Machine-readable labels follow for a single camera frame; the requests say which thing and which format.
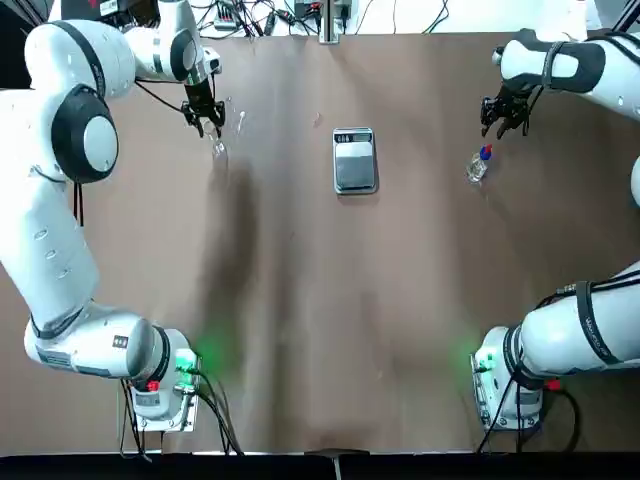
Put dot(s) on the aluminium post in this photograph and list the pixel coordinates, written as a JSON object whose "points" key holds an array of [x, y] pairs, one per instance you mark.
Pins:
{"points": [[330, 22]]}

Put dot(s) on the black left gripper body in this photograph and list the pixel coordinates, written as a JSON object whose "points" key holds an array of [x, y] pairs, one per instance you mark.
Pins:
{"points": [[200, 95]]}

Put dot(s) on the clear glass bottle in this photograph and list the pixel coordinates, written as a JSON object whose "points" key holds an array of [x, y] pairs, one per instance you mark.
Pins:
{"points": [[219, 148]]}

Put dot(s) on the clear dropper bottle blue cap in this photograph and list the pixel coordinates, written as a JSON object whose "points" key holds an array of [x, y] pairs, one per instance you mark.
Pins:
{"points": [[476, 170]]}

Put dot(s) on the silver electronic balance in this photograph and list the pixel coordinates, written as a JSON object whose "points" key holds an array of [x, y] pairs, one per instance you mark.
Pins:
{"points": [[355, 165]]}

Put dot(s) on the grey USB hub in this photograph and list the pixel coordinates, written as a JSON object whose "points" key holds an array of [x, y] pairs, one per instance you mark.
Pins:
{"points": [[226, 17]]}

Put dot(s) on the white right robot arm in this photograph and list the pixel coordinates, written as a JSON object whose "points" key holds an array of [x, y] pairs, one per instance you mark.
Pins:
{"points": [[575, 62]]}

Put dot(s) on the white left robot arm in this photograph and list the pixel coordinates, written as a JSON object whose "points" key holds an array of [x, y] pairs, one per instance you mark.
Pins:
{"points": [[45, 240]]}

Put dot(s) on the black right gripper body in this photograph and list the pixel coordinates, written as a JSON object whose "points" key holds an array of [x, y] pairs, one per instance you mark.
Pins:
{"points": [[510, 100]]}

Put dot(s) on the black computer box red logo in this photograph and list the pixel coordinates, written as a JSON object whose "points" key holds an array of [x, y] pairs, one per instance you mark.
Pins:
{"points": [[80, 6]]}

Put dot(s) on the grey electronics box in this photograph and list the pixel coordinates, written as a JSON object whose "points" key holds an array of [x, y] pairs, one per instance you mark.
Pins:
{"points": [[307, 7]]}

